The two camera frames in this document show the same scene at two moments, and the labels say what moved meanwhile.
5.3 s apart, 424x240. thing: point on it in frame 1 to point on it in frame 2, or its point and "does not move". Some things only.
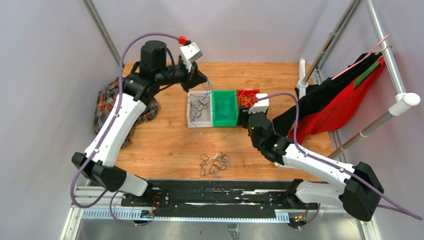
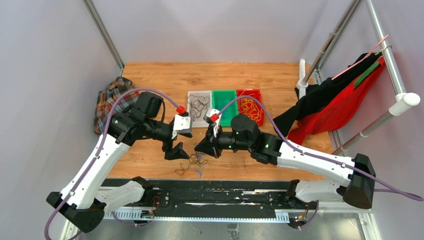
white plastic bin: x=199 y=109 does not move
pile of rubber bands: x=221 y=162 to x=193 y=159
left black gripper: x=193 y=78 to x=176 y=152
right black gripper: x=243 y=116 to x=207 y=146
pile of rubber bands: x=197 y=103 does not move
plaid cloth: x=106 y=100 does not move
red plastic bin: x=244 y=97 does not move
